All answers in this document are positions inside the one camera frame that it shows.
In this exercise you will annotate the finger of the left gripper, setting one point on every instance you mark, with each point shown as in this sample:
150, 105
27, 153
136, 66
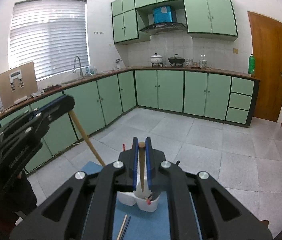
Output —
46, 120
57, 106

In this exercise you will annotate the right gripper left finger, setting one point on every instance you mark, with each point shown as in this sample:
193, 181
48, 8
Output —
84, 206

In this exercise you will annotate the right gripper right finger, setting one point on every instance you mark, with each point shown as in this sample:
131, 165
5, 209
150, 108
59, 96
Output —
199, 207

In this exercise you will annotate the plain wooden chopstick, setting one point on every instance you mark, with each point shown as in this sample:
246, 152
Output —
86, 137

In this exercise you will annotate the wooden chopstick red end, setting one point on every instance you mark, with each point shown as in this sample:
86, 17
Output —
141, 146

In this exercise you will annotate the chrome kitchen faucet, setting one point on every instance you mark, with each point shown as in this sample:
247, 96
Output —
77, 65

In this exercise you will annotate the green lower kitchen cabinets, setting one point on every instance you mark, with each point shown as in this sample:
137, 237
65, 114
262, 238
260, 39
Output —
99, 101

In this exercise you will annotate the green kitchen cabinets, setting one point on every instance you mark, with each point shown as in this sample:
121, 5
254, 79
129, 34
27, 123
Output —
99, 101
202, 18

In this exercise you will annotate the green upper kitchen cabinets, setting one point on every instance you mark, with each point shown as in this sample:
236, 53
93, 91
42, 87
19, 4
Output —
202, 18

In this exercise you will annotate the cardboard box with label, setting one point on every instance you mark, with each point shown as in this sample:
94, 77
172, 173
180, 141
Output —
17, 85

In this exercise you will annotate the blue table mat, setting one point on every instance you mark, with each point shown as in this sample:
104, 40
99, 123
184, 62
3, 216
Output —
142, 224

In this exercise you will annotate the white twin utensil holder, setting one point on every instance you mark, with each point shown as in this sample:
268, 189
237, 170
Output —
137, 197

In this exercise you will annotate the white window blinds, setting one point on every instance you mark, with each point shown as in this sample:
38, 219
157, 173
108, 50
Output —
49, 33

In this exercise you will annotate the white ceramic pot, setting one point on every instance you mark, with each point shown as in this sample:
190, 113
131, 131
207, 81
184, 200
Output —
156, 60

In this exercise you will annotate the black wok pan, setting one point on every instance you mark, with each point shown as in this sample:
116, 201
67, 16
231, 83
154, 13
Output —
176, 61

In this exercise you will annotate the black range hood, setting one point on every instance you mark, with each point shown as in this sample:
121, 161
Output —
165, 27

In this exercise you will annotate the green bottle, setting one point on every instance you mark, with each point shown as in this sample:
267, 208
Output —
251, 65

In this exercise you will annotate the left wooden door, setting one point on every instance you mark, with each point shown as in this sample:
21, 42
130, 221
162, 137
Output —
267, 50

